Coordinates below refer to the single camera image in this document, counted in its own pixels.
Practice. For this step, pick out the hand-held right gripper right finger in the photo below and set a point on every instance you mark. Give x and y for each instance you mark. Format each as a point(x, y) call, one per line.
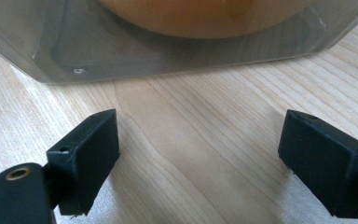
point(326, 161)

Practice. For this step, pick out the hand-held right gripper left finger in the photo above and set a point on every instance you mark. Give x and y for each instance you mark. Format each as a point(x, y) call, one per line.
point(84, 161)

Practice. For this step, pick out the clear plastic storage box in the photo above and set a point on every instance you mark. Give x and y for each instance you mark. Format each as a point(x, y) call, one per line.
point(90, 53)

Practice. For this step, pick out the orange plush toy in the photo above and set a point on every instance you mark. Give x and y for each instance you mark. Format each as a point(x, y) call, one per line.
point(199, 18)

